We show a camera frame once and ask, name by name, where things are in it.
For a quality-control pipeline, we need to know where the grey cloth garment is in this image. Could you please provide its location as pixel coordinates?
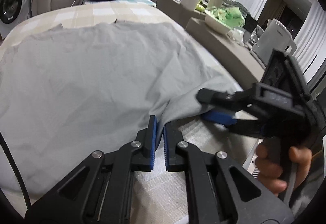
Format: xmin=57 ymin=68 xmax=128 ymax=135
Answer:
xmin=1 ymin=21 xmax=240 ymax=196

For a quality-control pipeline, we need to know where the right hand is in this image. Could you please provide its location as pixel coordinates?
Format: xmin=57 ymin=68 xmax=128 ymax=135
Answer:
xmin=255 ymin=143 xmax=312 ymax=196

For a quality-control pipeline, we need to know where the beige headboard shelf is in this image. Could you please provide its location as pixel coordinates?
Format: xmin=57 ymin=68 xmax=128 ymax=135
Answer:
xmin=152 ymin=0 xmax=264 ymax=89

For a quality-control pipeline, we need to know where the white electric kettle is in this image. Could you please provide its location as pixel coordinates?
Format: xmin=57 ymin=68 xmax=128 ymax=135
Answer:
xmin=252 ymin=19 xmax=297 ymax=65

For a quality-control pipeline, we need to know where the white washing machine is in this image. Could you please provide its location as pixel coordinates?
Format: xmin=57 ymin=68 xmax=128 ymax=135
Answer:
xmin=1 ymin=0 xmax=29 ymax=39

